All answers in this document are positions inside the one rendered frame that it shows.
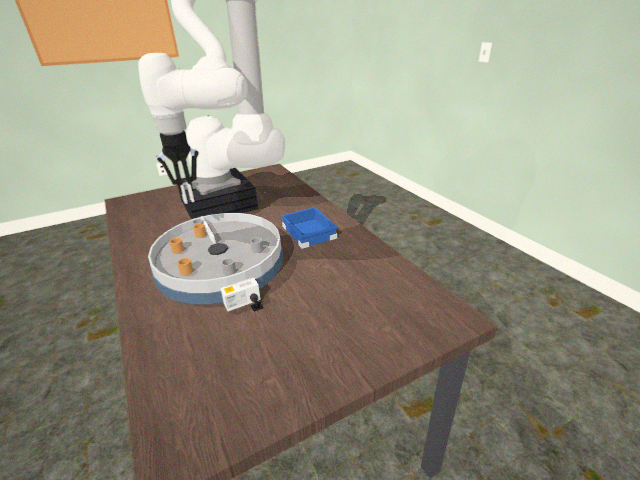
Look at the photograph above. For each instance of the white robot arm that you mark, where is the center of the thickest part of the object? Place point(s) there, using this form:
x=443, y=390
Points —
x=252, y=142

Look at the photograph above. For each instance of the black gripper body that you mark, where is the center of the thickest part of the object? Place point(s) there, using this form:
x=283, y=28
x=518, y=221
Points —
x=175, y=141

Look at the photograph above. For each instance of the blue shallow tray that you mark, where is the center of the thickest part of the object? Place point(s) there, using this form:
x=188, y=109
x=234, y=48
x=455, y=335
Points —
x=309, y=227

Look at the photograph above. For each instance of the orange hollow cylinder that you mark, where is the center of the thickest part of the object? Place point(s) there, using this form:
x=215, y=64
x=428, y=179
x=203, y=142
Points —
x=176, y=245
x=186, y=268
x=199, y=230

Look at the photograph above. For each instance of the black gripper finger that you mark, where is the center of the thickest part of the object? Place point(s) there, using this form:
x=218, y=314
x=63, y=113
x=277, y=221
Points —
x=161, y=159
x=189, y=180

